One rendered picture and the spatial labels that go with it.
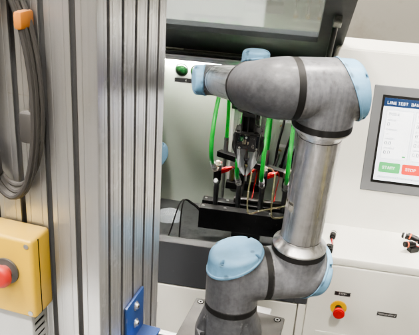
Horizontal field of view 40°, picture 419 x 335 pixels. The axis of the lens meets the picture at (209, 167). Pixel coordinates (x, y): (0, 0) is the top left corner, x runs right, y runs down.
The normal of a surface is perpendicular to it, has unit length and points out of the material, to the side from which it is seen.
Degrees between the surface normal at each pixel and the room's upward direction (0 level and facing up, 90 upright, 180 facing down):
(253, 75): 58
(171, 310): 90
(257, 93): 89
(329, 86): 70
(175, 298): 90
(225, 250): 8
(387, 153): 76
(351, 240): 0
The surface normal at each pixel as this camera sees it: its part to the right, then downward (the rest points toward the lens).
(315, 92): 0.20, 0.23
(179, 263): -0.17, 0.37
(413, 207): -0.15, 0.15
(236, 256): -0.07, -0.91
